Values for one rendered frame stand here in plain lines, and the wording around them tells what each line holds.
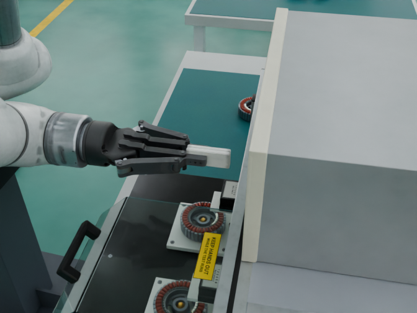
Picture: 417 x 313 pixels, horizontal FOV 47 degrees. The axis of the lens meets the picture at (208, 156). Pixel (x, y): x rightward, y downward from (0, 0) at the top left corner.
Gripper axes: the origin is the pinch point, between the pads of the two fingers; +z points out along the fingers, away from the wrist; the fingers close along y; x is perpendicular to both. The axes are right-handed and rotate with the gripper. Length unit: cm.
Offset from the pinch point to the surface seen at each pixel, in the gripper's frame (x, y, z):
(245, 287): -6.7, 18.9, 8.7
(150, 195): -41, -30, -22
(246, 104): -40, -78, -1
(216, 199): -30.1, -21.0, -1.9
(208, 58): -43, -114, -21
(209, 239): -11.7, 7.1, 1.5
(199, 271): -11.7, 13.7, 1.2
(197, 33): -54, -157, -35
